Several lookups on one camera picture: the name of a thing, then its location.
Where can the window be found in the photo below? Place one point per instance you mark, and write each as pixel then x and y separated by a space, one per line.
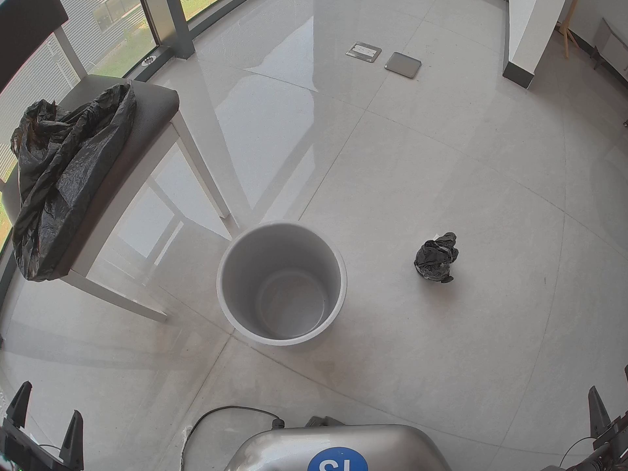
pixel 167 8

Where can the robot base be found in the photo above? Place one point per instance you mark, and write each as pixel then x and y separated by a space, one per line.
pixel 284 447

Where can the black plastic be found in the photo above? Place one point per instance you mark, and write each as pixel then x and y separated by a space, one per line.
pixel 434 260

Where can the white trash bin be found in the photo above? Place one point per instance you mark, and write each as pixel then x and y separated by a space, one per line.
pixel 245 273

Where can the white chair with grey seat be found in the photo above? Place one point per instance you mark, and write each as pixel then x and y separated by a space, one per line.
pixel 152 106

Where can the wooden stand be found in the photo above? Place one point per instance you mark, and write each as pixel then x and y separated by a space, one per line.
pixel 566 30

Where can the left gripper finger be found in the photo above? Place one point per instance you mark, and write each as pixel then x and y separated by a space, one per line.
pixel 18 410
pixel 72 442

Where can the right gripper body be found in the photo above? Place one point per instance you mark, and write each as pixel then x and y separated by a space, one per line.
pixel 613 442

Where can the black plastic bag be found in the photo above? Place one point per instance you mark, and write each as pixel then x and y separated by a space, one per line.
pixel 64 174

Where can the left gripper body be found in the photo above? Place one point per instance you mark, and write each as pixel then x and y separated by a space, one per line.
pixel 24 454

